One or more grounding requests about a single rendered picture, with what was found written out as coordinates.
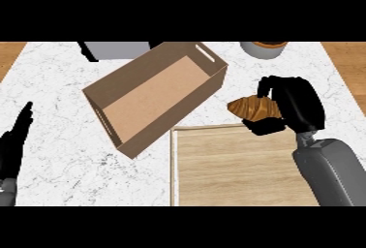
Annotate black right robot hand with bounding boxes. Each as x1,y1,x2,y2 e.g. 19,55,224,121
240,75,328,137

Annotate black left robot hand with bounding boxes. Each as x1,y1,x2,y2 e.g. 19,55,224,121
0,101,35,180

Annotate brown croissant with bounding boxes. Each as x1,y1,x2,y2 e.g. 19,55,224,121
226,95,285,123

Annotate pale wooden tray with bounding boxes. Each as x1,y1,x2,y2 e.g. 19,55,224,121
168,123,322,207

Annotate brown cardboard box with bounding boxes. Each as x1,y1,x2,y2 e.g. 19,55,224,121
81,42,230,160

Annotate grey box-shaped appliance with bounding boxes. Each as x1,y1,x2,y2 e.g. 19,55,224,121
77,42,164,63

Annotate grey cup with brown content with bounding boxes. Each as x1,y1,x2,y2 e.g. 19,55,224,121
239,42,289,61

